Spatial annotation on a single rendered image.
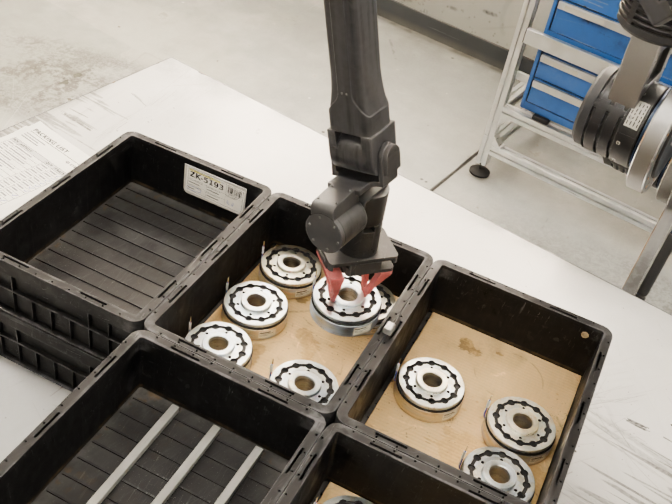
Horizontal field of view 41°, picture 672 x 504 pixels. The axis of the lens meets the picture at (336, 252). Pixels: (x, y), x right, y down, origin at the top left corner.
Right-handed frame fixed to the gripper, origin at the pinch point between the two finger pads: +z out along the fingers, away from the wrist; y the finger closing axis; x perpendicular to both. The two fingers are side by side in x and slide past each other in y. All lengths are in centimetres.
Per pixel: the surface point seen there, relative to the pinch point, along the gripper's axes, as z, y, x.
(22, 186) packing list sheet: 26, -43, 67
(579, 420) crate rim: 3.9, 25.1, -26.6
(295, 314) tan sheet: 13.5, -3.7, 9.8
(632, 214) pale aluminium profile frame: 89, 154, 104
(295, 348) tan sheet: 13.3, -6.0, 2.6
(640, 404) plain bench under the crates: 28, 56, -11
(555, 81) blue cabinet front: 56, 133, 139
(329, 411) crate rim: 3.0, -8.6, -18.0
